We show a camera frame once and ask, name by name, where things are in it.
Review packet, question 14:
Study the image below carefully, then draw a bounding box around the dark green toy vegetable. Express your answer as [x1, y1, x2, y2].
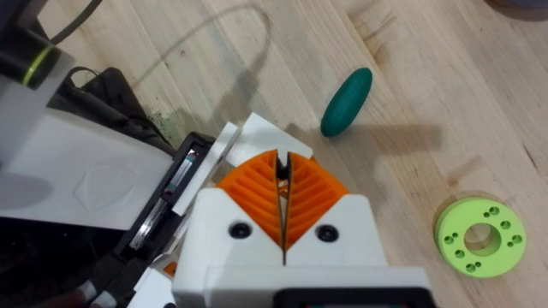
[319, 67, 373, 139]

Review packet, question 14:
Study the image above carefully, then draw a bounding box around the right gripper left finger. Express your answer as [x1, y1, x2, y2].
[173, 149, 285, 296]

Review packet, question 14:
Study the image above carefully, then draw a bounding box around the green disc with holes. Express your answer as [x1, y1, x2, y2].
[433, 196, 527, 279]

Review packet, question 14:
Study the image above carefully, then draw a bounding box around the black cable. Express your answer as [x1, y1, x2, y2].
[50, 0, 104, 44]

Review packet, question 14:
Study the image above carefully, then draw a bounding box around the orange wedge finger of the left gripper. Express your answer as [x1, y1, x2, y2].
[127, 216, 193, 308]

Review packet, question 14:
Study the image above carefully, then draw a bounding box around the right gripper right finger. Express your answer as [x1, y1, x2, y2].
[284, 151, 389, 267]

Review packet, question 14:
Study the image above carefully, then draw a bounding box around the bare white finger of the left gripper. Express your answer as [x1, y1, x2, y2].
[173, 112, 314, 217]

